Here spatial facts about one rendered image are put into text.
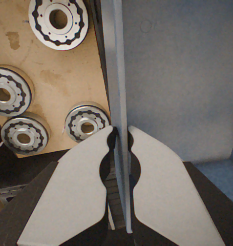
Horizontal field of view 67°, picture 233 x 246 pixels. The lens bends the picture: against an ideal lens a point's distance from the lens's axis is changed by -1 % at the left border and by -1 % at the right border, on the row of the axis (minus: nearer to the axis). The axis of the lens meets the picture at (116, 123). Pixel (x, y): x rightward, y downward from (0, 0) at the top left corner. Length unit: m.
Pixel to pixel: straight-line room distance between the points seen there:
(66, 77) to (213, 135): 0.31
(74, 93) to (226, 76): 0.31
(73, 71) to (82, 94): 0.06
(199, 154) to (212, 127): 0.04
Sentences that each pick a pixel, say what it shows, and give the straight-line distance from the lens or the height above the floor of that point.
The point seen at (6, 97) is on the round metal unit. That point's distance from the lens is 0.45.
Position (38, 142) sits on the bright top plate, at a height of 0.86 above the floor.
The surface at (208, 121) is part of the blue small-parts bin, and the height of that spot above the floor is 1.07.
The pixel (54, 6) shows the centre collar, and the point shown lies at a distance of 0.36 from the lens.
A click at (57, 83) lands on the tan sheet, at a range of 0.42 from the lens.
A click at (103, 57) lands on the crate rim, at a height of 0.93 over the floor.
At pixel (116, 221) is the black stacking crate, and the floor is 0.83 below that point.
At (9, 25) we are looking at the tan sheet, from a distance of 0.42.
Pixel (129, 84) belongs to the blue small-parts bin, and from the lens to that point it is 0.16.
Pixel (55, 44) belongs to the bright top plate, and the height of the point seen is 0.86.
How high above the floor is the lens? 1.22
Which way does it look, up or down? 60 degrees down
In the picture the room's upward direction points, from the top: 167 degrees clockwise
